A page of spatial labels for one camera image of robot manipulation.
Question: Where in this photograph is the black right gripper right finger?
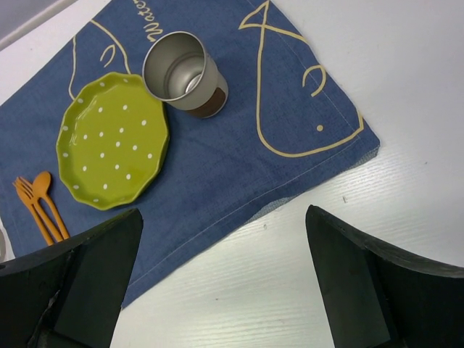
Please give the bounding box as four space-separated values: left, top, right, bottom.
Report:
305 205 463 347

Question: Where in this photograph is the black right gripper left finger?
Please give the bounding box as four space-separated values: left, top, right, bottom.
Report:
1 209 143 347

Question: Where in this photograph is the orange plastic fork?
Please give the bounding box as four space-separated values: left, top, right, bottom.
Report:
13 178 54 246

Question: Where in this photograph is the orange plastic spoon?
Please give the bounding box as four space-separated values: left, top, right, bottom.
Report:
32 171 70 240

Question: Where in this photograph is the green polka-dot plate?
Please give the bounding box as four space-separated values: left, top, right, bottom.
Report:
56 72 170 210

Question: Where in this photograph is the blue fish-print placemat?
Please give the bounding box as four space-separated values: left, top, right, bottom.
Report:
1 1 380 304

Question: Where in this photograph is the steel cup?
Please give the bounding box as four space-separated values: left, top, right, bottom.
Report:
142 31 228 119

